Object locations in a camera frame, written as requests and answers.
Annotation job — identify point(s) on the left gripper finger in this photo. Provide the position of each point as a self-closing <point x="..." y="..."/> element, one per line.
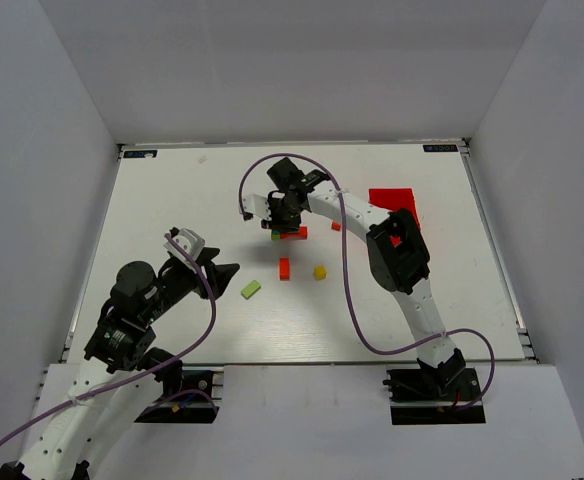
<point x="207" y="255"/>
<point x="220" y="276"/>

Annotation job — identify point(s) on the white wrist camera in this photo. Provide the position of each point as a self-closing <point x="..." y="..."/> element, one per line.
<point x="254" y="205"/>
<point x="183" y="243"/>

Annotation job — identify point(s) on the left table logo sticker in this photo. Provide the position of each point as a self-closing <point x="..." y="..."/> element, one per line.
<point x="140" y="154"/>

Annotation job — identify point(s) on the yellow cube wood block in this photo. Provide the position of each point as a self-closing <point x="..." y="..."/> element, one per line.
<point x="320" y="272"/>

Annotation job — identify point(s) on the red rectangular wood block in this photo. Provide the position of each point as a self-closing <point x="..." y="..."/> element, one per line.
<point x="284" y="269"/>

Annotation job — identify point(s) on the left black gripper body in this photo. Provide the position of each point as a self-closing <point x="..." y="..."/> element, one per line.
<point x="208" y="275"/>

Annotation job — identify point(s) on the right table logo sticker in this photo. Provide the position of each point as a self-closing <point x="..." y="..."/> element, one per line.
<point x="440" y="148"/>

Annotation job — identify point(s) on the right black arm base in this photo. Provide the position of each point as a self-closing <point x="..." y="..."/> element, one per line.
<point x="414" y="403"/>

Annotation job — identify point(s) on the red plastic bin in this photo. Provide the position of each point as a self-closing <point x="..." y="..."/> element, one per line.
<point x="395" y="199"/>

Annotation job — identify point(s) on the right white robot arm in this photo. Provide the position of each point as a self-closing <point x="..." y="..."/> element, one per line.
<point x="397" y="255"/>

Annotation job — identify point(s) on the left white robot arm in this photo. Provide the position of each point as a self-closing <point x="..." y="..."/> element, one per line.
<point x="122" y="371"/>

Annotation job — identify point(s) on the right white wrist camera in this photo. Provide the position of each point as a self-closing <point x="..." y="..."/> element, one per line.
<point x="254" y="205"/>

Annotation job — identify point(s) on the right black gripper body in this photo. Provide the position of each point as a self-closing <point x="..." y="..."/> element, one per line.
<point x="282" y="223"/>

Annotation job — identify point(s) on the table logo sticker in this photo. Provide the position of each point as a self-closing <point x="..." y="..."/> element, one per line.
<point x="440" y="148"/>
<point x="140" y="154"/>

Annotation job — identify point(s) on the red arch wood block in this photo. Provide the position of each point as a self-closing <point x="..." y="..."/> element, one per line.
<point x="300" y="234"/>

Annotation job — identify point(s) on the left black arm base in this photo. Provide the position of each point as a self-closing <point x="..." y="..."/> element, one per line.
<point x="197" y="402"/>

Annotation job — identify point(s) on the light green flat block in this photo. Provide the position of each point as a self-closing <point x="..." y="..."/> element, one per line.
<point x="250" y="289"/>

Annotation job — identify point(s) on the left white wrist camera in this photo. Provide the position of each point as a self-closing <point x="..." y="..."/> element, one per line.
<point x="183" y="243"/>

